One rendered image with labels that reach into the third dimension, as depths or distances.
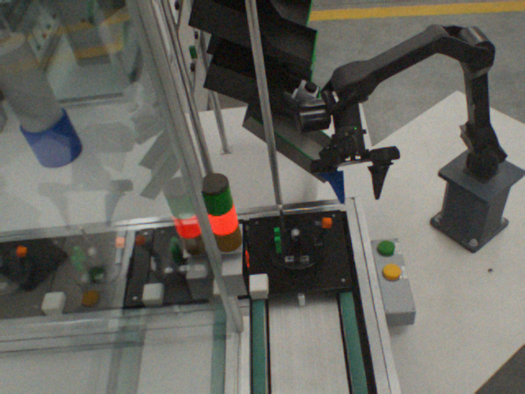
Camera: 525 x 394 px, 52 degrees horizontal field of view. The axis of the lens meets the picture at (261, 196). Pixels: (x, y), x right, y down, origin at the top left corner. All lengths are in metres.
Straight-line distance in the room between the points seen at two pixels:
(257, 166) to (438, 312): 0.71
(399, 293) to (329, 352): 0.21
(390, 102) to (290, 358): 2.33
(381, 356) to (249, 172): 0.76
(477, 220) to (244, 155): 0.75
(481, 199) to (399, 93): 2.12
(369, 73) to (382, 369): 0.60
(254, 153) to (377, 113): 1.60
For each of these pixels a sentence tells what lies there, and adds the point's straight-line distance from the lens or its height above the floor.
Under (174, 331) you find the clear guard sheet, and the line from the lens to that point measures 0.69.
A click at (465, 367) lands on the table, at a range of 1.32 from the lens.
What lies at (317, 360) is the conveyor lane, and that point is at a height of 0.92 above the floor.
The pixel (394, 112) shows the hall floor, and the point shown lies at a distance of 3.27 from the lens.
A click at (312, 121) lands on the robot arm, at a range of 1.09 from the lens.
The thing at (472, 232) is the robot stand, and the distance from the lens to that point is 1.47.
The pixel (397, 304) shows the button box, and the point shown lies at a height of 0.96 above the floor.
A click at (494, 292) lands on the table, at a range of 1.44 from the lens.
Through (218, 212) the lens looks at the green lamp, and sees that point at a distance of 0.90.
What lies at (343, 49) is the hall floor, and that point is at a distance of 3.83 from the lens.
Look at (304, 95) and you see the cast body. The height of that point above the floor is 1.26.
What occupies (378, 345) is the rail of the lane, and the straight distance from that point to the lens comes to 1.21.
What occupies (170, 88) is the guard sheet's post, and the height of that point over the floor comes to 1.62.
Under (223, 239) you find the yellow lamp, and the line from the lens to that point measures 0.95.
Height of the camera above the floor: 2.03
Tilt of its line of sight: 46 degrees down
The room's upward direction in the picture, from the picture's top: 10 degrees counter-clockwise
